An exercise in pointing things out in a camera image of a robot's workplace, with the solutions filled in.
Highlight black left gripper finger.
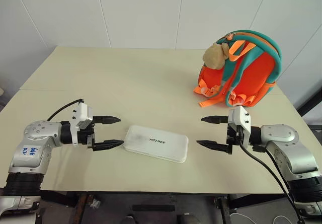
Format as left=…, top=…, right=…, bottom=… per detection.
left=92, top=115, right=122, bottom=126
left=91, top=139, right=125, bottom=152

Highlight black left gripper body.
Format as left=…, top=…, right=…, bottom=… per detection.
left=77, top=122, right=97, bottom=151

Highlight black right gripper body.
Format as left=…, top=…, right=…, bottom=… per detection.
left=225, top=122, right=249, bottom=148

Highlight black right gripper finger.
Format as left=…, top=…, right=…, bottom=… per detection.
left=196, top=139, right=233, bottom=155
left=200, top=115, right=229, bottom=125

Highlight white pencil case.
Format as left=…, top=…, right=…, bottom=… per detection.
left=122, top=124, right=190, bottom=163

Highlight orange and teal backpack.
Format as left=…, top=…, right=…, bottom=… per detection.
left=193, top=30, right=283, bottom=109

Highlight beige plush toy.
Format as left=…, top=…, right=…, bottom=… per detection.
left=203, top=42, right=231, bottom=70

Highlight white sticker blue writing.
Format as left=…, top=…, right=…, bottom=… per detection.
left=19, top=145, right=39, bottom=160

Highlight black metal stand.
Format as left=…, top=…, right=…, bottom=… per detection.
left=296, top=74, right=322, bottom=120

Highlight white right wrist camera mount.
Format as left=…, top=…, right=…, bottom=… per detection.
left=227, top=106, right=252, bottom=145

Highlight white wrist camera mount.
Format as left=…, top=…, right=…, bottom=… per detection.
left=69, top=102, right=94, bottom=148
left=227, top=106, right=252, bottom=145

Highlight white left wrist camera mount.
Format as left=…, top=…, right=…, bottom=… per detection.
left=69, top=102, right=94, bottom=148

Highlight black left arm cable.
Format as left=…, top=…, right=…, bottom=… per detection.
left=46, top=98, right=85, bottom=122

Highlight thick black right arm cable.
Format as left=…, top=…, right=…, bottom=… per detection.
left=238, top=142, right=302, bottom=224

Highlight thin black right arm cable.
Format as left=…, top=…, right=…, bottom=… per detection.
left=253, top=145, right=295, bottom=202

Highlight black table frame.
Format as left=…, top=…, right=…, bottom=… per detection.
left=37, top=190, right=290, bottom=224

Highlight white floor cable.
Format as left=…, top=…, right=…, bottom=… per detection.
left=229, top=211, right=299, bottom=224

